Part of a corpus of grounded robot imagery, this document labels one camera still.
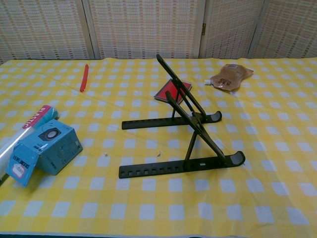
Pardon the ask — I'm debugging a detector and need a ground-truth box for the red ink pad case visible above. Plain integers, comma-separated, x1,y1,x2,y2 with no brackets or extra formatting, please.
154,79,193,104

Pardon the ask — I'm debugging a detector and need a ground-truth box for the yellow white checked tablecloth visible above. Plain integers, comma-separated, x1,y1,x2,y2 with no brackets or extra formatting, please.
0,57,317,238

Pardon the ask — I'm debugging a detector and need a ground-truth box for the red plastic stick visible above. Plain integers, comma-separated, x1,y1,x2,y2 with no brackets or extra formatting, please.
79,63,90,93

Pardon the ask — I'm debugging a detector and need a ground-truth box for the plastic wrap box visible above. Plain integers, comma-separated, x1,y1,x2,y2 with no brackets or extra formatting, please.
0,105,60,181

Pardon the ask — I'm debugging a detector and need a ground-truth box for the woven folding screen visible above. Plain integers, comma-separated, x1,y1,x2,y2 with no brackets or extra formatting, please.
0,0,317,61

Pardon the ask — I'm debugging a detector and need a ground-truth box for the blue speaker box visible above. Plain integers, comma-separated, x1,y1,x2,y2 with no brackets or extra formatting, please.
5,119,83,188

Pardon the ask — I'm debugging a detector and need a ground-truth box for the brown sauce pouch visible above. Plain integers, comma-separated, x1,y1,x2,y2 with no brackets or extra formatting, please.
203,63,255,93

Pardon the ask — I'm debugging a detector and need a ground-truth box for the black folding stand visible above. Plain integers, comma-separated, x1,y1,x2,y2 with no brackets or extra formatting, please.
118,54,246,179

